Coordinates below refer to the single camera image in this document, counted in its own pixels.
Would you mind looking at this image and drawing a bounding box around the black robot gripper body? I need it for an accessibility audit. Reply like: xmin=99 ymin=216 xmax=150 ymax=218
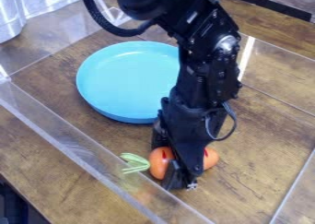
xmin=154 ymin=95 xmax=229 ymax=177

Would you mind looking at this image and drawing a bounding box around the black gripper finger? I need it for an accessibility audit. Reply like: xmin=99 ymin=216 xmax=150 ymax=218
xmin=151 ymin=125 xmax=170 ymax=149
xmin=162 ymin=159 xmax=198 ymax=191

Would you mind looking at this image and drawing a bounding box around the orange toy carrot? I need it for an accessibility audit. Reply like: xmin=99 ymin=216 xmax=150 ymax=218
xmin=120 ymin=147 xmax=219 ymax=180

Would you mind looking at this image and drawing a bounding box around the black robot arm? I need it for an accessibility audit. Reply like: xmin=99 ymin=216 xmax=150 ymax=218
xmin=118 ymin=0 xmax=242 ymax=190

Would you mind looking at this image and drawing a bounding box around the blue round tray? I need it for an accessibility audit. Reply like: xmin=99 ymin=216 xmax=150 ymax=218
xmin=76 ymin=41 xmax=181 ymax=124

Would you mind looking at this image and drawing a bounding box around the white patterned curtain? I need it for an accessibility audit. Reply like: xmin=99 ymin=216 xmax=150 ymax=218
xmin=0 ymin=0 xmax=79 ymax=43

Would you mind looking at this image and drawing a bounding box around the clear acrylic enclosure wall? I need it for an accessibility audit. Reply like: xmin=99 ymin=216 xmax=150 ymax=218
xmin=0 ymin=0 xmax=315 ymax=224

